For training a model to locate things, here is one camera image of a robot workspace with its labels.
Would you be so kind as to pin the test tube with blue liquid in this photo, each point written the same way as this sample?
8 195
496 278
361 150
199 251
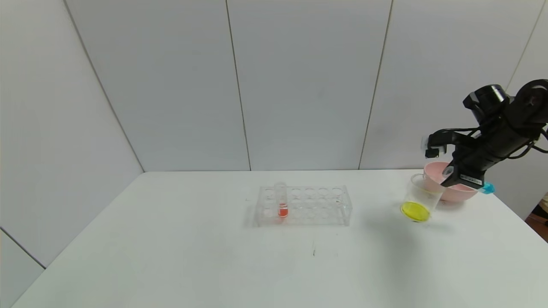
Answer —
488 188

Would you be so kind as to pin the clear plastic beaker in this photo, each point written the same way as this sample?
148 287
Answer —
415 211

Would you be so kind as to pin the clear plastic test tube rack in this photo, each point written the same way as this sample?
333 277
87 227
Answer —
308 205

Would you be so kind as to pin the pink bowl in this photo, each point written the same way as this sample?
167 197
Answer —
460 194

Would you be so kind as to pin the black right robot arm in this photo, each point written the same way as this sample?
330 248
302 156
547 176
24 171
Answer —
488 100

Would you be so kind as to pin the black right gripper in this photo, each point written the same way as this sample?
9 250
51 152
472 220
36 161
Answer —
467 179

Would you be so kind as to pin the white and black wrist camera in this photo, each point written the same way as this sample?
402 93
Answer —
441 137

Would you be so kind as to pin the test tube with red liquid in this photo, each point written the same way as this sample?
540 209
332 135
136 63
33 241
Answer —
282 210

